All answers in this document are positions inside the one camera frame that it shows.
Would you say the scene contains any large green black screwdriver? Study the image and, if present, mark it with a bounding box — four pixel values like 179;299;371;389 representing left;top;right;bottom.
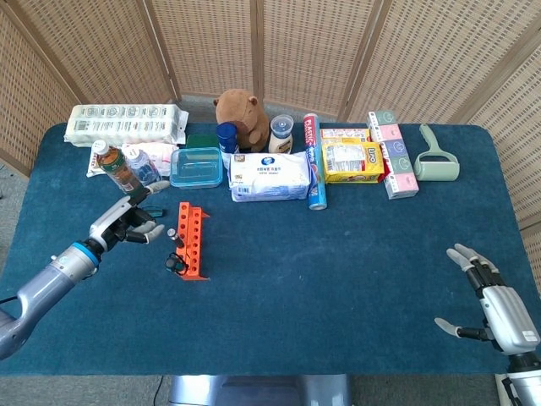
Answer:
164;252;190;276

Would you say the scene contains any yellow red snack box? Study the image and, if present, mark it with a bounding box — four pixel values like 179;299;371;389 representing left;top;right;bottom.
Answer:
320;128;373;145

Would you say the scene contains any clear water bottle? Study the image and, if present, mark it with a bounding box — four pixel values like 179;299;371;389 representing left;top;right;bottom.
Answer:
121;145;167;191

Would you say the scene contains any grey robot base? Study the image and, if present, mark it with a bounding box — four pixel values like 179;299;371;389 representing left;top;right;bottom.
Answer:
168;374;352;406

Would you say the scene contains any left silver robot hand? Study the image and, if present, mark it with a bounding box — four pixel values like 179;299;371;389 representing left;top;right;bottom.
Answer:
88;180;171;255

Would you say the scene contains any green tea bottle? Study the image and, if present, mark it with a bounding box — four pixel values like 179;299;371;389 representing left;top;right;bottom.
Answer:
92;140;145;197

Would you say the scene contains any pastel tissue box pack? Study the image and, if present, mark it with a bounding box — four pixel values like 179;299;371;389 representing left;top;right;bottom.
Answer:
366;110;420;200

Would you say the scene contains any white squeeze bottle clear cap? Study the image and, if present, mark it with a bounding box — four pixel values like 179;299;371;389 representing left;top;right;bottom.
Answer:
268;113;295;156

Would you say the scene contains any blue white spray can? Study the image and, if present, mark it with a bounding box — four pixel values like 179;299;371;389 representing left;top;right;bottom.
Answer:
216;121;241;170

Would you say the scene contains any orange plastic tool rack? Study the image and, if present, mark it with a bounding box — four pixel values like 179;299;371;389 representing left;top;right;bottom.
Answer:
174;201;211;283

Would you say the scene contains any brown capybara plush toy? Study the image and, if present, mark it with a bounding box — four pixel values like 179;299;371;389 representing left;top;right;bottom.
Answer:
213;88;271;153

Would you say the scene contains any white wet wipes pack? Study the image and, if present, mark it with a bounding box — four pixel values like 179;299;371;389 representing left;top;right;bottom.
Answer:
227;151;316;203

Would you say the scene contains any green lint roller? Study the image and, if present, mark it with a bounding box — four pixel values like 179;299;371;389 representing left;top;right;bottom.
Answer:
413;123;461;182

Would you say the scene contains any dark green box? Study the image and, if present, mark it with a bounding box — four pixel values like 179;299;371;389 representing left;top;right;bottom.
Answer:
185;134;221;150

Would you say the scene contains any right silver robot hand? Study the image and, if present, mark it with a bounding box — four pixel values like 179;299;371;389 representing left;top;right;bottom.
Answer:
434;243;541;355

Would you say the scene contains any blue felt table cover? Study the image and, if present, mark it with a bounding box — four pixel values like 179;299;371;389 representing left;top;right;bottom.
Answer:
0;122;541;377

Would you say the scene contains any white pink snack packet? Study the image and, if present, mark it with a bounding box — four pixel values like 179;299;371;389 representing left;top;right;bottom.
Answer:
85;142;181;178

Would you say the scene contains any white egg carton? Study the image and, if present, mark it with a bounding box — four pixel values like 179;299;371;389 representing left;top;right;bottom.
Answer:
63;103;190;148

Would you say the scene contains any wicker folding screen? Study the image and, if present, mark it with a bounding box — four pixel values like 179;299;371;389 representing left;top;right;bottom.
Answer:
0;0;541;238

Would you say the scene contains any clear container blue lid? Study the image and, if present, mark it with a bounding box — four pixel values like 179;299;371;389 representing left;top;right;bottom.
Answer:
169;146;224;190

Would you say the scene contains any yellow Lipo biscuit bag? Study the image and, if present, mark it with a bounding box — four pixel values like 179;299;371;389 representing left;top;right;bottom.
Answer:
321;141;386;185

